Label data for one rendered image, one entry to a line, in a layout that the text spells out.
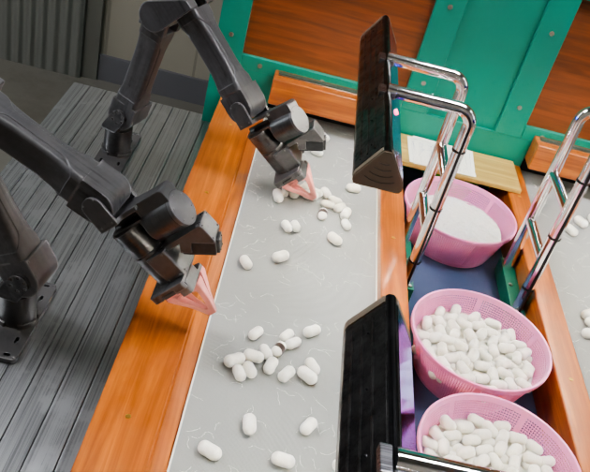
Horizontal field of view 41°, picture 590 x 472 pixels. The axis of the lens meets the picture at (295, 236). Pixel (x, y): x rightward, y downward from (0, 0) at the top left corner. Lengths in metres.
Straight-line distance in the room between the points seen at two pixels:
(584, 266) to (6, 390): 1.25
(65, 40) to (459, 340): 2.60
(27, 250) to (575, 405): 0.95
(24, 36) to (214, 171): 2.15
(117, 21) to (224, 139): 1.85
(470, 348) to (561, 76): 0.83
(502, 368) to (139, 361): 0.65
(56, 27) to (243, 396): 2.64
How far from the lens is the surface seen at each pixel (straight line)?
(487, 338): 1.56
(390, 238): 1.65
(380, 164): 1.22
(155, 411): 1.18
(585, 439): 1.41
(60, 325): 1.43
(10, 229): 1.29
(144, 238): 1.19
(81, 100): 2.10
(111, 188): 1.17
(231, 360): 1.28
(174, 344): 1.28
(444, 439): 1.31
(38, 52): 3.75
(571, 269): 1.86
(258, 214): 1.64
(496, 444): 1.35
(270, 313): 1.41
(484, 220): 1.91
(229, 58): 1.62
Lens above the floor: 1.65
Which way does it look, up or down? 35 degrees down
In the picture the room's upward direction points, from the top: 16 degrees clockwise
